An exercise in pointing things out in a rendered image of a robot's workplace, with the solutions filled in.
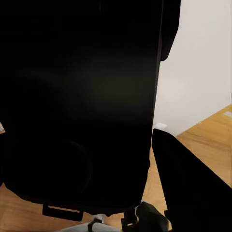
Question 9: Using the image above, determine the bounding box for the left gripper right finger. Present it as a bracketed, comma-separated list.
[152, 128, 232, 232]

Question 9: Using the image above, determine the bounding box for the camera tripod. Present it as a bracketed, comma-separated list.
[56, 197, 173, 232]

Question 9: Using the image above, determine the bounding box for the digital camera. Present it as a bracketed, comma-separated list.
[0, 0, 181, 222]

